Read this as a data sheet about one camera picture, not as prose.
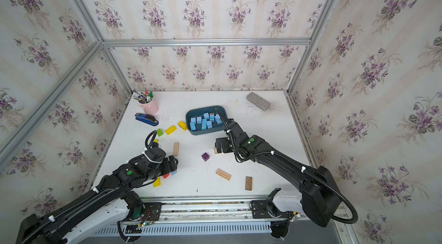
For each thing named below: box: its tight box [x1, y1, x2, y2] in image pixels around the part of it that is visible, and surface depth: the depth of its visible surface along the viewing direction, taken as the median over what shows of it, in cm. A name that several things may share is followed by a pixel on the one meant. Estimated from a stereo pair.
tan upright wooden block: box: [173, 142, 179, 156], surface depth 95 cm
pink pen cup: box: [139, 95, 160, 116], surface depth 109 cm
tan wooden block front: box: [215, 168, 232, 181], surface depth 86 cm
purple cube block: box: [201, 151, 210, 162], surface depth 90 cm
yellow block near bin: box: [177, 120, 188, 132], surface depth 102 cm
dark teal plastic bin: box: [185, 105, 229, 136], surface depth 103 cm
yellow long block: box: [164, 124, 177, 136], surface depth 103 cm
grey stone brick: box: [246, 92, 271, 112], surface depth 114 cm
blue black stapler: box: [134, 112, 159, 127], surface depth 104 cm
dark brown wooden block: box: [245, 176, 253, 191], surface depth 82 cm
